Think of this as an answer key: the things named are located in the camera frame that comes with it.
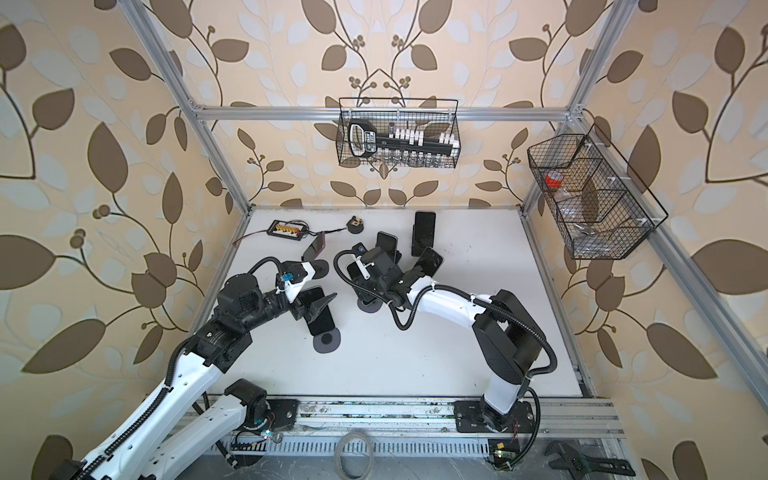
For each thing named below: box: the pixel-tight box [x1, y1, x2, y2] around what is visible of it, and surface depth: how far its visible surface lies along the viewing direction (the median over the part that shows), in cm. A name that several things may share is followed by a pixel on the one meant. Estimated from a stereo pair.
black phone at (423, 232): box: [411, 211, 436, 257], surface depth 101 cm
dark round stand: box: [312, 327, 341, 354], surface depth 88 cm
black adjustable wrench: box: [545, 441, 636, 479], surface depth 69 cm
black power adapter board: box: [266, 219, 307, 241], surface depth 114 cm
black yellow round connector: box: [346, 215, 364, 234], surface depth 114 cm
